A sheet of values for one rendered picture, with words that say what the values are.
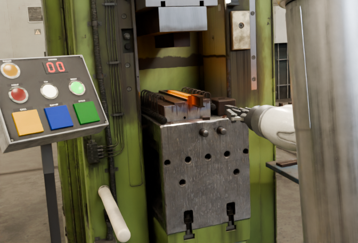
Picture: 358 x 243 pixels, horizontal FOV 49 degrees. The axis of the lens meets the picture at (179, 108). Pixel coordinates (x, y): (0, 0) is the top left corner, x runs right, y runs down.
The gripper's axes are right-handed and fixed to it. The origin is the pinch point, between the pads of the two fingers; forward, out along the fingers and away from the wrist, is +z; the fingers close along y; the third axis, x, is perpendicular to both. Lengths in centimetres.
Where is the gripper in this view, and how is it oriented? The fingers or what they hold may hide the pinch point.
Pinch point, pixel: (231, 110)
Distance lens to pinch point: 129.1
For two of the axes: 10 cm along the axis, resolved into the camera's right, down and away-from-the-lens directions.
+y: 9.5, -1.0, 3.1
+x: -0.5, -9.9, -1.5
